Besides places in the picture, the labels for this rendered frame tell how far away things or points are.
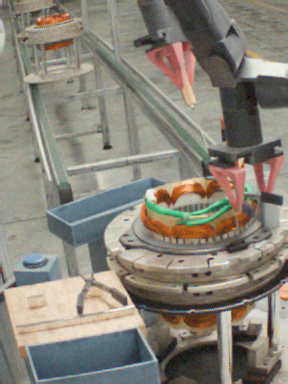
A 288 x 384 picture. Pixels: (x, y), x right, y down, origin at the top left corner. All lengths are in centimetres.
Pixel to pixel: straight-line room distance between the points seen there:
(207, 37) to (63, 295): 46
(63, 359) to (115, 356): 8
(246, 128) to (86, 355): 40
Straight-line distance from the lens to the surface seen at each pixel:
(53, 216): 156
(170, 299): 127
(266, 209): 130
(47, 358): 113
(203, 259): 124
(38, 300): 121
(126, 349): 114
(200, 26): 109
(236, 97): 116
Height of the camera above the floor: 163
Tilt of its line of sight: 20 degrees down
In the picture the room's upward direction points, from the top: 7 degrees counter-clockwise
